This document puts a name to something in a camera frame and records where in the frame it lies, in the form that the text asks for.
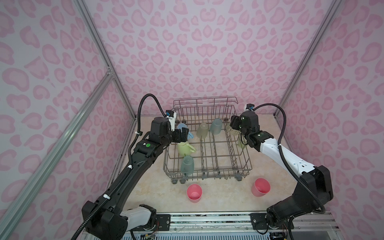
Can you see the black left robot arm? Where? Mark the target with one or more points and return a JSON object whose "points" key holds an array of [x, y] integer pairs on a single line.
{"points": [[105, 218]]}

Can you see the light blue ceramic mug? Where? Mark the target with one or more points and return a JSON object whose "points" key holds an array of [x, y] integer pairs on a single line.
{"points": [[184, 127]]}

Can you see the pink plastic cup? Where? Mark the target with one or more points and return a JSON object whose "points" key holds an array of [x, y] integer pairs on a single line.
{"points": [[194, 193], [261, 187]]}

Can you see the pale yellow plastic cup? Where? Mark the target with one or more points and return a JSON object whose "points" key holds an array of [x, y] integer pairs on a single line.
{"points": [[202, 130]]}

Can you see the light green ceramic mug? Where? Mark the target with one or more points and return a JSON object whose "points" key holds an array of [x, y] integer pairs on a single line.
{"points": [[185, 149]]}

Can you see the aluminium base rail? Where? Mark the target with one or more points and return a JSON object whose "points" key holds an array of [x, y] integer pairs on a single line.
{"points": [[224, 226]]}

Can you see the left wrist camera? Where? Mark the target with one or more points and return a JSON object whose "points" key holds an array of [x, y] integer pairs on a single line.
{"points": [[171, 116]]}

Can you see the grey wire dish rack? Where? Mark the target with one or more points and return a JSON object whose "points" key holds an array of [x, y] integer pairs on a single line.
{"points": [[217, 156]]}

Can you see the green transparent plastic cup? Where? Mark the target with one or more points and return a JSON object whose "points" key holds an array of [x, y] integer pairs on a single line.
{"points": [[231, 131]]}

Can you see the pink plastic cup centre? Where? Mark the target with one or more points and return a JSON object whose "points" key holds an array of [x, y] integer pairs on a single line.
{"points": [[194, 193]]}

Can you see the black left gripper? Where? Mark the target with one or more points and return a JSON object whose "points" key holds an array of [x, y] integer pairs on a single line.
{"points": [[184, 135]]}

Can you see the yellow-green plastic cup right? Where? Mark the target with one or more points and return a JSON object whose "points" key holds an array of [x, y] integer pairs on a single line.
{"points": [[240, 143]]}

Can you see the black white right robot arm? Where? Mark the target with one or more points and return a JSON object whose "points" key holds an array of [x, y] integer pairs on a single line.
{"points": [[314, 185]]}

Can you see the left aluminium frame strut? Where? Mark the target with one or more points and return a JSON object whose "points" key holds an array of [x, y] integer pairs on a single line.
{"points": [[20, 205]]}

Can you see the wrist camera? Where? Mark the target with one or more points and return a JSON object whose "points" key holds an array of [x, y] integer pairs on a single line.
{"points": [[171, 116], [249, 107]]}

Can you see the teal textured plastic cup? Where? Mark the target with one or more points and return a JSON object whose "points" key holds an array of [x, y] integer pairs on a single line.
{"points": [[188, 166]]}

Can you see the teal plastic cup front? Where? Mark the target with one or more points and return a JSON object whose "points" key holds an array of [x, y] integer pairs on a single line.
{"points": [[216, 126]]}

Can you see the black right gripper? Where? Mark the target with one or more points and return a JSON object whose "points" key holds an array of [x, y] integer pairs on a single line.
{"points": [[234, 122]]}

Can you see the pink plastic cup right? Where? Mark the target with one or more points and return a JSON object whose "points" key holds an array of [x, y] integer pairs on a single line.
{"points": [[261, 187]]}

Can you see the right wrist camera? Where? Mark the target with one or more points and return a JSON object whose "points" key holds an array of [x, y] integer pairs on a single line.
{"points": [[249, 107]]}

